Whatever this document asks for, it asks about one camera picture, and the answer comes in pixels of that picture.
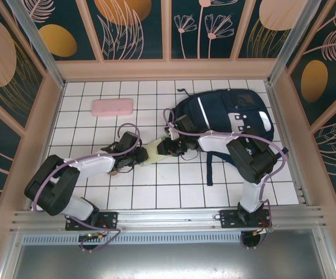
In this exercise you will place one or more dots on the brown glasses case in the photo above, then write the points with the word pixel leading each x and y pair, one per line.
pixel 113 173

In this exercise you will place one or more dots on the grey metal sheet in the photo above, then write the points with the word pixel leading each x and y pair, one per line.
pixel 168 261

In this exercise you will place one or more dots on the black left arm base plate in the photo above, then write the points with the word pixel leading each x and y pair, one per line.
pixel 110 219

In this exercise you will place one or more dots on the navy blue backpack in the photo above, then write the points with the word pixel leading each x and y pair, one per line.
pixel 229 110

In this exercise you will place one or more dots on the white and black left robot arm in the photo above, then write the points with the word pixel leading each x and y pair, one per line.
pixel 92 164

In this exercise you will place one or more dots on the aluminium mounting rail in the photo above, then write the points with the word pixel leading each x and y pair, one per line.
pixel 168 218

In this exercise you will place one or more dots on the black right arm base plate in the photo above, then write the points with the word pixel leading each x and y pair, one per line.
pixel 229 219

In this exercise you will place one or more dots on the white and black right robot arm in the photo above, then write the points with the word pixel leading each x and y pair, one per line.
pixel 214 143

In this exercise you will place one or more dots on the small circuit board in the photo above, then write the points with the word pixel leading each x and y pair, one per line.
pixel 91 236

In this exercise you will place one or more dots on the aluminium side rail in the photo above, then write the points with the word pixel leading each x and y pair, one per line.
pixel 276 110

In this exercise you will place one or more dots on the light green notebook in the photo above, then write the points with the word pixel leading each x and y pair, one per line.
pixel 153 152

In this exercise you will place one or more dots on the pink pencil case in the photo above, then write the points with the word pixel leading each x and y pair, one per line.
pixel 112 107

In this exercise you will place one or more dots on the aluminium frame post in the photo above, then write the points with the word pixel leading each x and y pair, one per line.
pixel 31 29
pixel 297 29

